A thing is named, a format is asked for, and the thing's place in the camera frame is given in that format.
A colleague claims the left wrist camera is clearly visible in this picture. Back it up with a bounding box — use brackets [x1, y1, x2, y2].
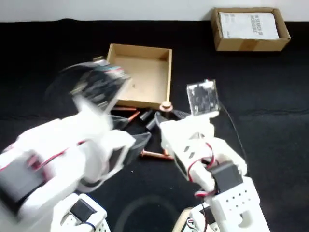
[69, 57, 133, 112]

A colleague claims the shallow open cardboard box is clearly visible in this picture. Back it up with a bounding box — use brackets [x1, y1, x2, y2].
[106, 43, 173, 110]

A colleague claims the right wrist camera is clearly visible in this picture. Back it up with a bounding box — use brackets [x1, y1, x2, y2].
[186, 79, 221, 118]

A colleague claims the black sleeve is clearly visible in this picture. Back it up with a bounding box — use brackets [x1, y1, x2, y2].
[138, 109, 155, 121]
[145, 117, 158, 131]

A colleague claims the cardboard box with booklet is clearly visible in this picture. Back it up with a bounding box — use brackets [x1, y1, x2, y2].
[210, 7, 291, 52]

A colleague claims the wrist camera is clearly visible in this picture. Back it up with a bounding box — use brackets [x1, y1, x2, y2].
[186, 79, 221, 118]
[69, 57, 133, 112]

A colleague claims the white printed booklet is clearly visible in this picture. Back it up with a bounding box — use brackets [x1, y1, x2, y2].
[218, 11, 280, 40]

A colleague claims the black cable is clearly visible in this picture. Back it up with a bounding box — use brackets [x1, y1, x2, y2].
[219, 101, 248, 161]

